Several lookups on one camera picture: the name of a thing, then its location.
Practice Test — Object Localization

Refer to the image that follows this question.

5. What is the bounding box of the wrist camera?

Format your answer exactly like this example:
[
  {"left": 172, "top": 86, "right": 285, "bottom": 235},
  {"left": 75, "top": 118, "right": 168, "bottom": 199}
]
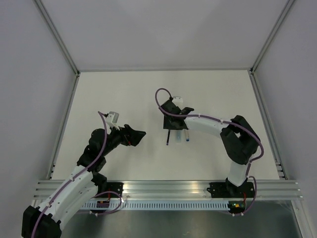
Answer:
[
  {"left": 106, "top": 112, "right": 120, "bottom": 130},
  {"left": 172, "top": 96, "right": 183, "bottom": 107}
]

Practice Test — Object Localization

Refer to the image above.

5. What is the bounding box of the right aluminium frame post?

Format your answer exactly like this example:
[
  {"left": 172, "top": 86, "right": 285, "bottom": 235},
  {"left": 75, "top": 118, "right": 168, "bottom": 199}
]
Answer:
[{"left": 250, "top": 0, "right": 296, "bottom": 74}]

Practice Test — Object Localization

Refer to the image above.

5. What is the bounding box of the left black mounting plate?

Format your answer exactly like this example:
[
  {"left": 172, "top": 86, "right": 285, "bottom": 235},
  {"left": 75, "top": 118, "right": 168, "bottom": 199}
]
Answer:
[{"left": 95, "top": 182, "right": 124, "bottom": 199}]

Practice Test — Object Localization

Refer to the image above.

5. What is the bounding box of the white whiteboard marker pen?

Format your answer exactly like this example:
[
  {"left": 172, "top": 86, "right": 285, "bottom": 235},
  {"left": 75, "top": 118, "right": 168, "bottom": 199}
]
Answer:
[{"left": 184, "top": 130, "right": 190, "bottom": 142}]

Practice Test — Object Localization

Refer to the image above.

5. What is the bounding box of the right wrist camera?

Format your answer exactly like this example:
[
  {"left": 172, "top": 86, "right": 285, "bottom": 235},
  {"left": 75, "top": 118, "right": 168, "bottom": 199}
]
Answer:
[{"left": 172, "top": 96, "right": 183, "bottom": 107}]

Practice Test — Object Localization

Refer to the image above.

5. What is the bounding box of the left aluminium frame post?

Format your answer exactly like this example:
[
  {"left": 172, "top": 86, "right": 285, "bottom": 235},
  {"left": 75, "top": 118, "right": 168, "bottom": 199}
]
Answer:
[{"left": 33, "top": 0, "right": 80, "bottom": 76}]

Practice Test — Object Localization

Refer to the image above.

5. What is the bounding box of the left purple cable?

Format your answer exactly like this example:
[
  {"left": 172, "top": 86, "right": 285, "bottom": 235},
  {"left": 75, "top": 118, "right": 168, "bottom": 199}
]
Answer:
[{"left": 31, "top": 111, "right": 123, "bottom": 238}]

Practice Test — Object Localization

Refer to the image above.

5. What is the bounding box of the white slotted cable duct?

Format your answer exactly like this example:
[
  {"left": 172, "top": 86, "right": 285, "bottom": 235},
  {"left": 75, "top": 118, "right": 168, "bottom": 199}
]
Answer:
[{"left": 81, "top": 199, "right": 245, "bottom": 212}]

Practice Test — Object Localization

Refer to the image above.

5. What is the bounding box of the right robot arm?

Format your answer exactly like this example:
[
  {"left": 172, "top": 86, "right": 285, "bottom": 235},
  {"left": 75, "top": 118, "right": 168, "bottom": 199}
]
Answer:
[{"left": 159, "top": 97, "right": 261, "bottom": 198}]

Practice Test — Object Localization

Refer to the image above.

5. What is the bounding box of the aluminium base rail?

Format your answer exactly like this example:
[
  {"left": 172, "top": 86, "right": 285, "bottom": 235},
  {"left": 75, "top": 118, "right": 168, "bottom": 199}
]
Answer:
[{"left": 34, "top": 179, "right": 304, "bottom": 200}]

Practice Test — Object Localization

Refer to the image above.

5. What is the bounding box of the aluminium frame post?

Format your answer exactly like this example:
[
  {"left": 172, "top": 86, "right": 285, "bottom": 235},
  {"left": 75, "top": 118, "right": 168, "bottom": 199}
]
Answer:
[
  {"left": 250, "top": 0, "right": 296, "bottom": 74},
  {"left": 33, "top": 0, "right": 80, "bottom": 76}
]

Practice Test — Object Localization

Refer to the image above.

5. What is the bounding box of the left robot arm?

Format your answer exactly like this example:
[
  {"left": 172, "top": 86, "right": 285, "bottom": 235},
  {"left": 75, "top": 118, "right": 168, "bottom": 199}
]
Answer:
[{"left": 21, "top": 124, "right": 146, "bottom": 238}]

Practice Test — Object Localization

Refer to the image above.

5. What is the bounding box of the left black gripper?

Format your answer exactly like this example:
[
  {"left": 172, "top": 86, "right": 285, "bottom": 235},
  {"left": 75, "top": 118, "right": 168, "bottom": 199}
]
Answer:
[{"left": 101, "top": 122, "right": 146, "bottom": 157}]

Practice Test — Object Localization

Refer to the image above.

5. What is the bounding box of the black mounting plate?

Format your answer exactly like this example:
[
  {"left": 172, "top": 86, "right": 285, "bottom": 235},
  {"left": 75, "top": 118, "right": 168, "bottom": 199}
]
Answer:
[
  {"left": 207, "top": 181, "right": 255, "bottom": 198},
  {"left": 95, "top": 182, "right": 124, "bottom": 199}
]

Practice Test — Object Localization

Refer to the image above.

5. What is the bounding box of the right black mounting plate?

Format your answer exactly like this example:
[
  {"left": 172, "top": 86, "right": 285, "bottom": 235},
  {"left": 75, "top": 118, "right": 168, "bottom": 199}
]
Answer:
[{"left": 207, "top": 181, "right": 255, "bottom": 198}]

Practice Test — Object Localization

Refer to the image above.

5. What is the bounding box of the small purple pen refill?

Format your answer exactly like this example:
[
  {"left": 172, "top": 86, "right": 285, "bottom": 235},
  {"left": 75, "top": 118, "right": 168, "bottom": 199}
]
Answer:
[{"left": 166, "top": 129, "right": 171, "bottom": 146}]

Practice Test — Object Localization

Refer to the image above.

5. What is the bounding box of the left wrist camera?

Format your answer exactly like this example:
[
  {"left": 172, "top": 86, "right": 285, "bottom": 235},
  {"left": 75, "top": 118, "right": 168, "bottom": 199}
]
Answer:
[{"left": 106, "top": 112, "right": 120, "bottom": 130}]

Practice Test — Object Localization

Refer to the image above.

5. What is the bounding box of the light blue highlighter pen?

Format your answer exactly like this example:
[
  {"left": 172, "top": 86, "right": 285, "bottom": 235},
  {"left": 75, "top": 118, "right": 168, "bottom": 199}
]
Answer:
[{"left": 175, "top": 130, "right": 182, "bottom": 144}]

